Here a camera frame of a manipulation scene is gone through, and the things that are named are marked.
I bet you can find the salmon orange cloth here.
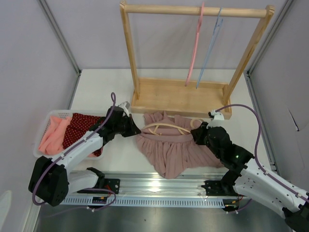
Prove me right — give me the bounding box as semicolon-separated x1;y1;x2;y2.
38;116;72;156

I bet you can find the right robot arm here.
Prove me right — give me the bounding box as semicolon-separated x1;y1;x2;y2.
191;122;309;232

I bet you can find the aluminium mounting rail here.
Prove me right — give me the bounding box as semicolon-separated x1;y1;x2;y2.
67;171;242;197

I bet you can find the white plastic basket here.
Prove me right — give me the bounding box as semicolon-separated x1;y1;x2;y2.
33;110;105;158

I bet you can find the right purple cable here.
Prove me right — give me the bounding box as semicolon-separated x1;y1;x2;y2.
216;103;309;203

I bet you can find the wooden clothes rack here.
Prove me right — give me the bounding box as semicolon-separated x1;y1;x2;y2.
120;0;275;117

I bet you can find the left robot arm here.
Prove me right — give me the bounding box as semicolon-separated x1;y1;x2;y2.
28;102;141;206

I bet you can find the red polka dot cloth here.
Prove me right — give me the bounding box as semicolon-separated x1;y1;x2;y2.
62;113;100;149

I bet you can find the blue hanger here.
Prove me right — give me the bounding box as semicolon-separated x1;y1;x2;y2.
196;7;223;89

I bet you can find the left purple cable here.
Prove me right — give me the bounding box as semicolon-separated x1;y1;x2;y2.
31;92;117;213

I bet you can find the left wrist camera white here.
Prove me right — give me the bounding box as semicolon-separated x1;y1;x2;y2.
118;101;130;116

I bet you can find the beige wooden hanger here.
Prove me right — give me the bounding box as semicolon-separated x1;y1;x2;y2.
142;118;204;136

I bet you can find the pink hanger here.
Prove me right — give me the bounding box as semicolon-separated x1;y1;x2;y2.
185;2;204;86

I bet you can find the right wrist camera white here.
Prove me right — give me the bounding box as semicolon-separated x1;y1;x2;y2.
207;110;225;128

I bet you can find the dusty pink pleated skirt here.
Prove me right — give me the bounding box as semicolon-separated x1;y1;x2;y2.
136;112;223;179

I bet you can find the purple cable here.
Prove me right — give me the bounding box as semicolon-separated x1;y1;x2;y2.
216;103;309;203
31;92;117;213

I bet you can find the white slotted cable duct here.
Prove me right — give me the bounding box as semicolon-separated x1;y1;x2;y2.
60;197;224;208

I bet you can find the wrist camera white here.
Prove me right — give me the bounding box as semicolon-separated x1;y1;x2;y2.
118;101;130;116
207;110;225;128

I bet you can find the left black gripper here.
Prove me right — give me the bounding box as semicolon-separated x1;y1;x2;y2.
113;114;140;138

